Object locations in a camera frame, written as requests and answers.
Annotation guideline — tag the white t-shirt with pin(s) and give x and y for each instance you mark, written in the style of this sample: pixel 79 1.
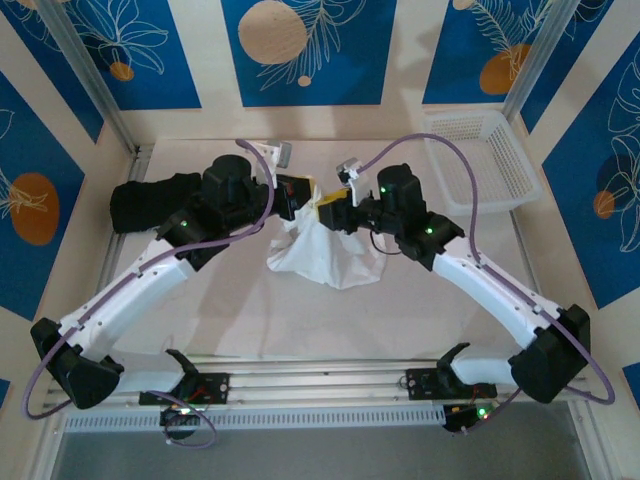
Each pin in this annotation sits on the white t-shirt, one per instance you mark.
pixel 320 255

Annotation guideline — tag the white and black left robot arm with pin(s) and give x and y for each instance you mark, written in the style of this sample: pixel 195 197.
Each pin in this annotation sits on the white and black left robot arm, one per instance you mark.
pixel 130 290

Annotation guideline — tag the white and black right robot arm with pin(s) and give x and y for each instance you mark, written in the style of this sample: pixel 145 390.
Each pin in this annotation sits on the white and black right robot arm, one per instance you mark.
pixel 490 295

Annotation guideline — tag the black folded garment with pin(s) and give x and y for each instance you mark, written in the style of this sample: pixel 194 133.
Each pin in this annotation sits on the black folded garment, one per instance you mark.
pixel 145 200

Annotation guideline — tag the white plastic mesh basket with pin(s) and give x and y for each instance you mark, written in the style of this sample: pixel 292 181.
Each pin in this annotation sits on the white plastic mesh basket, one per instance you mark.
pixel 480 165

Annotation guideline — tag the small controller circuit board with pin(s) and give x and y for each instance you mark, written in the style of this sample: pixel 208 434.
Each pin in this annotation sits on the small controller circuit board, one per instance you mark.
pixel 457 417
pixel 172 416

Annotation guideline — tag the aluminium table side rail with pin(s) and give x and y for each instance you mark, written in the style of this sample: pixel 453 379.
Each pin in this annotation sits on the aluminium table side rail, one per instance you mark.
pixel 142 157
pixel 531 280

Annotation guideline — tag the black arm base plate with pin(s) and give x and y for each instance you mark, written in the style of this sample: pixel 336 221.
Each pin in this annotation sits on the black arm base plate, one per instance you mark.
pixel 420 382
pixel 217 387

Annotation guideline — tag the aluminium frame post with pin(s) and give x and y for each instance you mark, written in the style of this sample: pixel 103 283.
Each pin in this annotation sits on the aluminium frame post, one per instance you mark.
pixel 90 75
pixel 536 60

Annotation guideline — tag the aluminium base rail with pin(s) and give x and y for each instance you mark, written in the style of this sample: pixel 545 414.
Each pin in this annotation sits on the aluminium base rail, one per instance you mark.
pixel 320 382

